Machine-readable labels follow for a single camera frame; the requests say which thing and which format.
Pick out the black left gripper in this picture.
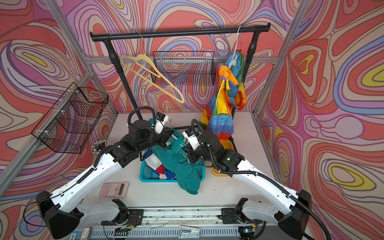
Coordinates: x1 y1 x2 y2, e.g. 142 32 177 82
136 127 176 154

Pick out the pink calculator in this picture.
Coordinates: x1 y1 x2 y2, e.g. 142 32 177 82
99 182 130 198

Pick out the yellow plastic tray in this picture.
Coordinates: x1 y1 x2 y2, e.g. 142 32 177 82
209 138 235 177

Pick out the small black wire basket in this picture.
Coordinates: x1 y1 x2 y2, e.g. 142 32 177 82
152 51 216 87

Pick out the multicolour patchwork jacket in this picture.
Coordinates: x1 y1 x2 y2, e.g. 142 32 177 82
200 50 247 141

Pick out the black clothes rack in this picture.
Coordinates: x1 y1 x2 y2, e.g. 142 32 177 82
90 23 271 110

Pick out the wooden hanger gold hook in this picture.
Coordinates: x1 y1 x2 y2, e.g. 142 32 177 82
119 31 185 104

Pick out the white wire hanger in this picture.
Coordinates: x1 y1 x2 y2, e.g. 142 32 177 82
229 26 242 69

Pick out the blue white red jacket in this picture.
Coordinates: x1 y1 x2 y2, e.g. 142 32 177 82
145 152 176 180

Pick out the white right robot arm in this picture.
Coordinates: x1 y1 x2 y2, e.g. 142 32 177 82
183 119 332 240

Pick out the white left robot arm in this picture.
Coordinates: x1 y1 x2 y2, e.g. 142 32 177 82
36 107 174 240

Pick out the teal plastic basket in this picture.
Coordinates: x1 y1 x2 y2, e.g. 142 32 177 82
139 150 205 183

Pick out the cup of pencils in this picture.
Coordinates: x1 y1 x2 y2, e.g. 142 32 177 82
91 140 108 155

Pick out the teal green jacket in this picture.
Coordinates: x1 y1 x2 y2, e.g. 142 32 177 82
151 132 203 195

